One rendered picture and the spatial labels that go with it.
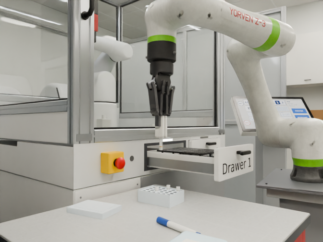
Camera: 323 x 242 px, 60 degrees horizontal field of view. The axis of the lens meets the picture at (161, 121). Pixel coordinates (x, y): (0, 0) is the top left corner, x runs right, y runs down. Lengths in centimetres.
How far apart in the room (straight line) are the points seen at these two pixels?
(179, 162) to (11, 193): 74
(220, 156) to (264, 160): 106
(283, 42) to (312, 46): 335
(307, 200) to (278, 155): 87
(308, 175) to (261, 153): 79
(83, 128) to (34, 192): 37
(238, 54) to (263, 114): 29
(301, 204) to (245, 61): 60
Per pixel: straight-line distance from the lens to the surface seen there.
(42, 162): 112
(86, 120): 96
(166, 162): 110
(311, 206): 125
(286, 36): 109
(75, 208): 85
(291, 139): 126
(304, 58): 441
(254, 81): 123
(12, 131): 135
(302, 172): 126
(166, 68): 87
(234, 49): 119
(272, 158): 202
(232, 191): 291
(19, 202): 133
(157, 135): 88
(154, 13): 89
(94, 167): 99
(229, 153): 102
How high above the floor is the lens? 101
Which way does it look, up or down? level
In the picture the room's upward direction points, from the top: straight up
